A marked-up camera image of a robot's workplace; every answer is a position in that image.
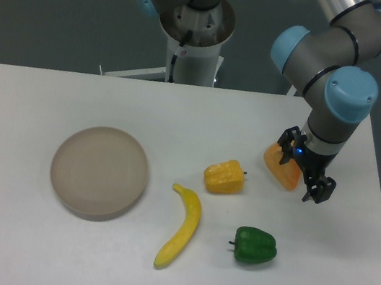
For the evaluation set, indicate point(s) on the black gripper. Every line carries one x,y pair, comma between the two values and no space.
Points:
313,155

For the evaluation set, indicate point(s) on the yellow bell pepper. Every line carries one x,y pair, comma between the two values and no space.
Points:
225,178

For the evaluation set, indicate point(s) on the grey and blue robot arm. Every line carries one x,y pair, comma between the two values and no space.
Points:
324,69

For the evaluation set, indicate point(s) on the green bell pepper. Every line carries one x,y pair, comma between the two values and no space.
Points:
253,246

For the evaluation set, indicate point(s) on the yellow banana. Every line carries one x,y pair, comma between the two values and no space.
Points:
177,243

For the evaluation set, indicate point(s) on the beige round plate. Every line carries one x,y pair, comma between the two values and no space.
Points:
99,173

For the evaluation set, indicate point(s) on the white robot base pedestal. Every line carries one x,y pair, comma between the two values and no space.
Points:
194,41

